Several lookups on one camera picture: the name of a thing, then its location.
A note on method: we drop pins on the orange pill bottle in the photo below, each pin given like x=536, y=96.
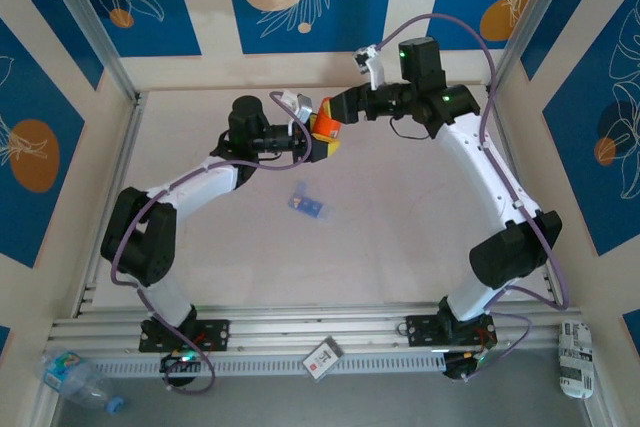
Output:
x=325, y=126

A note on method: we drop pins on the small blue packet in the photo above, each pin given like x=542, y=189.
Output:
x=314, y=208

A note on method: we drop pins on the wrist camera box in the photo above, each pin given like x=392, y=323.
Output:
x=372, y=67
x=304, y=109

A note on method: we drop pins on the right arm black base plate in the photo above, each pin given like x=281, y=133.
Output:
x=420, y=329

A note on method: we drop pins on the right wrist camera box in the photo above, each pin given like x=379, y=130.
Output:
x=372, y=67

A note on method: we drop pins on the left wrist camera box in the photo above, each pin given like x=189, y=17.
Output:
x=304, y=109

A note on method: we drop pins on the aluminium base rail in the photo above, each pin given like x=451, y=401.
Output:
x=310, y=327

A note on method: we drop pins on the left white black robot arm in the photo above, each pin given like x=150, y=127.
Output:
x=145, y=242

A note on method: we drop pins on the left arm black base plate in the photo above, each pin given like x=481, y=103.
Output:
x=215, y=334

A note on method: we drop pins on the aluminium frame post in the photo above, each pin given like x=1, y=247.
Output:
x=99, y=32
x=540, y=22

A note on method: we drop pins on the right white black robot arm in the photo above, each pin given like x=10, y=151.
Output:
x=515, y=252

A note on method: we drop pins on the clear plastic water bottle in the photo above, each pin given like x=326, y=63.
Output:
x=75, y=382

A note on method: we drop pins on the white card with red mark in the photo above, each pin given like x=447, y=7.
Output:
x=322, y=359

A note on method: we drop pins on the aluminium table side rail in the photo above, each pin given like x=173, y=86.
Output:
x=502, y=127
x=121, y=162

